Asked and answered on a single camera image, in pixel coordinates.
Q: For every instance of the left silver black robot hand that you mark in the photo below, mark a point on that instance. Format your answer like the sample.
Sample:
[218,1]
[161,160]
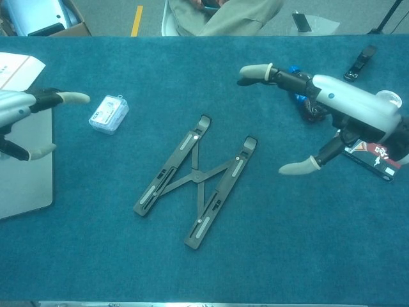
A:
[16,102]

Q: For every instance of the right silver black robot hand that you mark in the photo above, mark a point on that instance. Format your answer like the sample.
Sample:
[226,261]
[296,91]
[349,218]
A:
[351,102]

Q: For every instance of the black folding laptop stand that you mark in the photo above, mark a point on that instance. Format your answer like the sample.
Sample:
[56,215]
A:
[198,176]

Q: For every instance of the silver closed laptop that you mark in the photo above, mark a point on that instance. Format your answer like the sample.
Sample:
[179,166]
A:
[25,185]

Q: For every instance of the dark metal support rod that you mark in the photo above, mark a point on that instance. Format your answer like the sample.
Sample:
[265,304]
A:
[386,17]

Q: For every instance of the black handheld device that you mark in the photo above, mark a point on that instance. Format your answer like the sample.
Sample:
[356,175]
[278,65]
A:
[358,65]

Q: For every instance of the cola bottle with blue label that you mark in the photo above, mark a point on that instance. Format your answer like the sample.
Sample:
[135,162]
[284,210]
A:
[311,112]

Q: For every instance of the red black printed box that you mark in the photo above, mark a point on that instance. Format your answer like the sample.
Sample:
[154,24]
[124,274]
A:
[380,160]

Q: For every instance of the light grey flat device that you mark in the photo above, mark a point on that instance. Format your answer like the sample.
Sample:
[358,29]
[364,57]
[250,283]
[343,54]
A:
[35,12]

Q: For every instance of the small clear plastic case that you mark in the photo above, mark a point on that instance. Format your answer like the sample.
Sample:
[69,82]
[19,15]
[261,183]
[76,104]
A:
[108,115]

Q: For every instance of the black smartphone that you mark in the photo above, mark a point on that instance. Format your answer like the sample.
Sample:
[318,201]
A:
[302,22]

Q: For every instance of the brown cardboard box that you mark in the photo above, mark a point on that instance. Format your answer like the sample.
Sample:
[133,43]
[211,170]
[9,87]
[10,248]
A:
[78,29]

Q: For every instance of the seated person in beige clothes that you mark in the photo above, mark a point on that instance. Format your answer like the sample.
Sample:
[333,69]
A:
[230,19]

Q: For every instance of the aluminium frame rail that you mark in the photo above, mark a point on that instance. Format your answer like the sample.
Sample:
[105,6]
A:
[191,304]

